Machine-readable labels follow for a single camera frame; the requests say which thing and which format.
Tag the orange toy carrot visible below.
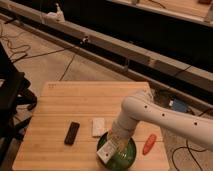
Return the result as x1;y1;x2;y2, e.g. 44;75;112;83
142;134;157;155

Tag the white sponge block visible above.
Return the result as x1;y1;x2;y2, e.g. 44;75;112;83
92;118;105;137

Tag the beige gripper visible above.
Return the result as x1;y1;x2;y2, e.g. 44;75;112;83
107;130;129;152

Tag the black office chair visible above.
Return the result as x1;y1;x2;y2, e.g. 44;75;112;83
0;43;37;165

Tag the black floor cable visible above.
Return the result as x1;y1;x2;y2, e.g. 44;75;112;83
171;107;213;171

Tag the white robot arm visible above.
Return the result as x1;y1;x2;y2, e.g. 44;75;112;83
108;91;213;151

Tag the blue power box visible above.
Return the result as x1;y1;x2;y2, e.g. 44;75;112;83
169;99;188;113

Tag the black remote control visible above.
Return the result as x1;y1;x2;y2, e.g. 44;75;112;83
64;122;80;145

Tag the green ceramic bowl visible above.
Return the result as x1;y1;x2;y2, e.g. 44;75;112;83
98;139;137;171

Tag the white object on rail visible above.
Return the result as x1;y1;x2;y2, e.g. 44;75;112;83
45;4;65;22

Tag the white plastic bottle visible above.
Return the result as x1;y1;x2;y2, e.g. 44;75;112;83
97;141;117;164

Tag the long metal rail beam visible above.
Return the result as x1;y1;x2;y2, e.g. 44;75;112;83
0;0;213;90

